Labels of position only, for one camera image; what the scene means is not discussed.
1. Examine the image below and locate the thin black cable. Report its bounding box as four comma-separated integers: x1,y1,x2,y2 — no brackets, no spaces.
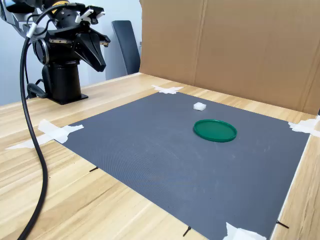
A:
24,59,31,87

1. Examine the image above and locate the dark grey chair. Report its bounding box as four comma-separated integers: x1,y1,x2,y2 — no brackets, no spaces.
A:
111,20,142,76

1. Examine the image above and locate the round green lid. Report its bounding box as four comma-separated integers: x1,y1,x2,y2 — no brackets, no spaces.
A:
192,119,238,143

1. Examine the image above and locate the brown cardboard partition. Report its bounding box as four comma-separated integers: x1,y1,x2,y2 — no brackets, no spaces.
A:
138,0,320,116

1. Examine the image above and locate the small white plastic terminal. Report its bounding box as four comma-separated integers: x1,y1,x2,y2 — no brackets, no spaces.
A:
193,101,208,112

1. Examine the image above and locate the dark grey mat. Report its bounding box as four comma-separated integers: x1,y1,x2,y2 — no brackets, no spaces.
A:
53,91,311,240

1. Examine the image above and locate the thick black camera cable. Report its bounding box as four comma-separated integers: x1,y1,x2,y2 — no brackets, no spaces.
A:
17,2,76,240

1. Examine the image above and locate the black base plug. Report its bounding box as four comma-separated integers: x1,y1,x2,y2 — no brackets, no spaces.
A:
26,78,49,100

